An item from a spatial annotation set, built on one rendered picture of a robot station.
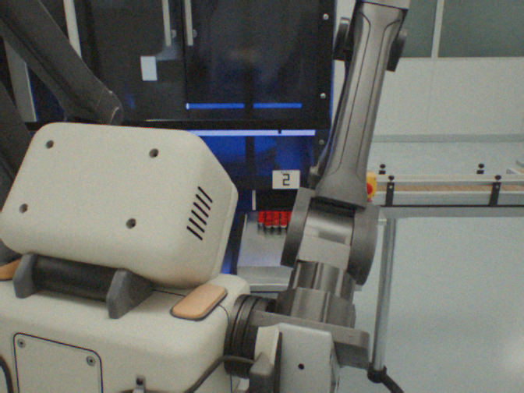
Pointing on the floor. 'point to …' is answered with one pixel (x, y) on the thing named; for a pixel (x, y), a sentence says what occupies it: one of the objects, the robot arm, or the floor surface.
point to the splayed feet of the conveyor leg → (383, 379)
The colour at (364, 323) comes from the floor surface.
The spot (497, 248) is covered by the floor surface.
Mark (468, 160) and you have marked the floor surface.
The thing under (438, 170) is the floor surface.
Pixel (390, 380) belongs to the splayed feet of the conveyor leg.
